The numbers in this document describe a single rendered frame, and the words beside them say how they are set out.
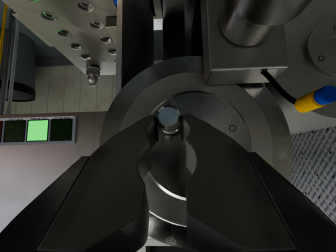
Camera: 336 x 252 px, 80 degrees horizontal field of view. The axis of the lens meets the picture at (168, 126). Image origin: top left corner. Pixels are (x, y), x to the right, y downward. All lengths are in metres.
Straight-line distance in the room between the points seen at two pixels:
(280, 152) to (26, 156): 0.56
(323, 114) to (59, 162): 0.52
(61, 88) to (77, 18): 2.41
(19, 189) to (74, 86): 2.18
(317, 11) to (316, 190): 0.23
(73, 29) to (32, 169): 0.35
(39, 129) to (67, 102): 2.12
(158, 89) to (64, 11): 0.27
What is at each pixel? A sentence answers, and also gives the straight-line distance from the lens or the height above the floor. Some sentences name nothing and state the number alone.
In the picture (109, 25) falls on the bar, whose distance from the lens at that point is 0.38.
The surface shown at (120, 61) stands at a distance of 0.19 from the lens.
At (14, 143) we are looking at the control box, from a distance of 0.63.
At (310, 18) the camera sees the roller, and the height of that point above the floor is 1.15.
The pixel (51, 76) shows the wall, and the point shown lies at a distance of 2.92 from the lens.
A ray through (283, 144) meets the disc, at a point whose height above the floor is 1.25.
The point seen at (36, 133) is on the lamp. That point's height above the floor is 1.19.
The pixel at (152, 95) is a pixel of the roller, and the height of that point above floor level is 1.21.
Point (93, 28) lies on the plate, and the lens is 0.42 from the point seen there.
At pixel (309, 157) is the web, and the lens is 0.36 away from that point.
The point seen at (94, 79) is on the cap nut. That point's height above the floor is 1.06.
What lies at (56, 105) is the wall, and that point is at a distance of 2.76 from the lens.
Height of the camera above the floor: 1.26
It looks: 9 degrees down
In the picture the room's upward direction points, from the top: 179 degrees clockwise
